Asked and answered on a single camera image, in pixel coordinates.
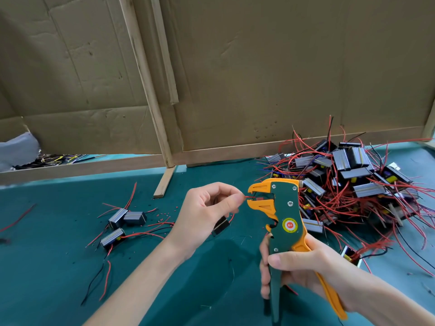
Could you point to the short wooden bottom rail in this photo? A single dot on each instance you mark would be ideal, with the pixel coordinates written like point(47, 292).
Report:
point(75, 171)

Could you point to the person's left forearm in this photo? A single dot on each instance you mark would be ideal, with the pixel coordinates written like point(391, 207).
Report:
point(136, 292)

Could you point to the creased brown cardboard panel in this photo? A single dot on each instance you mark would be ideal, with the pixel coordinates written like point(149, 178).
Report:
point(68, 64)

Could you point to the long wooden bottom rail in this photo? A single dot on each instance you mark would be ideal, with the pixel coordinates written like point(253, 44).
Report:
point(299, 144)

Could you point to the smooth brown cardboard panel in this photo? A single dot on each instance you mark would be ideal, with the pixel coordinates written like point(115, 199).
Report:
point(306, 64)

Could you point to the person's left hand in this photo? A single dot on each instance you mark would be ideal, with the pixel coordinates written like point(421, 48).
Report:
point(200, 217)

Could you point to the person's right hand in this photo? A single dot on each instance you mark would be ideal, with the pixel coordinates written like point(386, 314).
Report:
point(319, 268)

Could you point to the person's right forearm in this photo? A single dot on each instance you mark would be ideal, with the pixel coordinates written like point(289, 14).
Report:
point(397, 305)

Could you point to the grey plastic bag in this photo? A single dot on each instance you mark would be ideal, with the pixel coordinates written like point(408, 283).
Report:
point(17, 149)

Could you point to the wide wooden post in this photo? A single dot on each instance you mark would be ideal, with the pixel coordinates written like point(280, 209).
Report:
point(146, 78)

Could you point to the small wooden stick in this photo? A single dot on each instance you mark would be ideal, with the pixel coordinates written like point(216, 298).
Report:
point(165, 181)

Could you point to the thin wooden strip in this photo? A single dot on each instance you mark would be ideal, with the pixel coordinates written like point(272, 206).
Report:
point(165, 51)

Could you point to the wooden corner post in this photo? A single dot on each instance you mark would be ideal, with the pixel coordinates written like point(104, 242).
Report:
point(429, 122)

